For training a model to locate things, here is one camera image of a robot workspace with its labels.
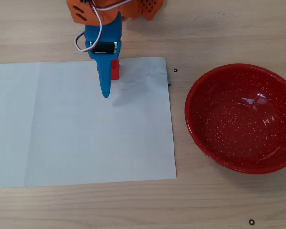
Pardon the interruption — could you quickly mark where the white paper sheet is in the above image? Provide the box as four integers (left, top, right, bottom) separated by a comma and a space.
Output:
0, 56, 178, 189

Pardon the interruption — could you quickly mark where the blue pointed gripper finger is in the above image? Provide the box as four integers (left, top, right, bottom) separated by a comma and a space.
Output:
94, 58, 113, 99

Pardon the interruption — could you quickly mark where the red speckled bowl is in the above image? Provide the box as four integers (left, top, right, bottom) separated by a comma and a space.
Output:
184, 63, 286, 175

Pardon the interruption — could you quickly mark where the white red black servo cable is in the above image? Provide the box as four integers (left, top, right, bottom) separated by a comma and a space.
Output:
74, 0, 132, 53

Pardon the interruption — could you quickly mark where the blue gripper body with servo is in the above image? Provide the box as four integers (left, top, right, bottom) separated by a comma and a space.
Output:
84, 11, 123, 60

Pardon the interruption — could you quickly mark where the red cube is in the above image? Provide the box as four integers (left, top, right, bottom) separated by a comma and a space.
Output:
97, 59, 120, 80

